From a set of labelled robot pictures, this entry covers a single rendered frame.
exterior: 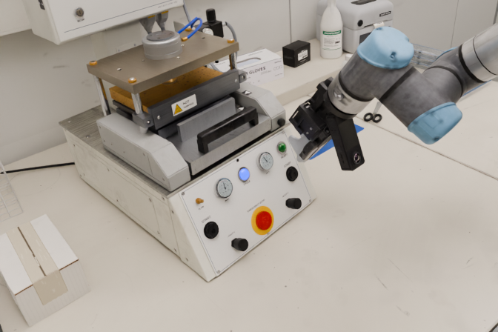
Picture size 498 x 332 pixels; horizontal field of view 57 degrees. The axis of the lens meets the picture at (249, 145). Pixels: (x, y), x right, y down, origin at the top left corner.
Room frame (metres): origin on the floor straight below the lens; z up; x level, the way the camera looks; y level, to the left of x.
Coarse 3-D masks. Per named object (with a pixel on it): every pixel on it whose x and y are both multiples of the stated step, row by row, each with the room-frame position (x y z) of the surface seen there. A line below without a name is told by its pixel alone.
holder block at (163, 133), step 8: (224, 96) 0.93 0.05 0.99; (208, 104) 0.90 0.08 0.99; (120, 112) 0.91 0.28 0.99; (192, 112) 0.87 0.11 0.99; (200, 112) 0.87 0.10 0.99; (176, 120) 0.84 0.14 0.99; (184, 120) 0.85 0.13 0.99; (152, 128) 0.82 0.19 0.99; (160, 128) 0.81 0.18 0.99; (168, 128) 0.82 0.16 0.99; (176, 128) 0.83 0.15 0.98; (168, 136) 0.82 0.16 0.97
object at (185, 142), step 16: (208, 112) 0.84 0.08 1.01; (224, 112) 0.86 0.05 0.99; (192, 128) 0.81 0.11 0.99; (240, 128) 0.82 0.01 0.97; (256, 128) 0.83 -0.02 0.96; (176, 144) 0.78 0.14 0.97; (192, 144) 0.78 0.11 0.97; (208, 144) 0.77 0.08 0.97; (224, 144) 0.77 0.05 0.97; (240, 144) 0.80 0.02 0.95; (192, 160) 0.72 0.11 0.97; (208, 160) 0.74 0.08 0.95
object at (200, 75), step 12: (192, 72) 0.97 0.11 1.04; (204, 72) 0.96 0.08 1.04; (216, 72) 0.96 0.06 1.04; (168, 84) 0.91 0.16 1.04; (180, 84) 0.91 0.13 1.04; (192, 84) 0.90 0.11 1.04; (120, 96) 0.89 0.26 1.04; (144, 96) 0.86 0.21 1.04; (156, 96) 0.86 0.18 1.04; (168, 96) 0.85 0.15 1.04; (132, 108) 0.86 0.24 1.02; (144, 108) 0.82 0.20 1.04
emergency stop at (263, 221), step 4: (260, 212) 0.74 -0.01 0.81; (264, 212) 0.74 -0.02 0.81; (256, 216) 0.73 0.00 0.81; (260, 216) 0.73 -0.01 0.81; (264, 216) 0.73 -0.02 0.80; (268, 216) 0.74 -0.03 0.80; (256, 220) 0.72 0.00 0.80; (260, 220) 0.72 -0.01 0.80; (264, 220) 0.73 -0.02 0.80; (268, 220) 0.73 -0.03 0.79; (256, 224) 0.72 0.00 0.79; (260, 224) 0.72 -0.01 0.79; (264, 224) 0.72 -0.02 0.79; (268, 224) 0.73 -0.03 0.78; (260, 228) 0.72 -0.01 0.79; (264, 228) 0.72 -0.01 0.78
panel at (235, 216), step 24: (264, 144) 0.83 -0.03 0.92; (288, 144) 0.87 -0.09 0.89; (240, 168) 0.77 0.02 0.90; (288, 168) 0.83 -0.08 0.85; (192, 192) 0.70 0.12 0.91; (240, 192) 0.74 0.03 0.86; (264, 192) 0.77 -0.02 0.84; (288, 192) 0.80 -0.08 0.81; (192, 216) 0.67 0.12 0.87; (216, 216) 0.69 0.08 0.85; (240, 216) 0.72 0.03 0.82; (288, 216) 0.77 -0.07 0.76; (216, 240) 0.66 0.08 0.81; (216, 264) 0.64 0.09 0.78
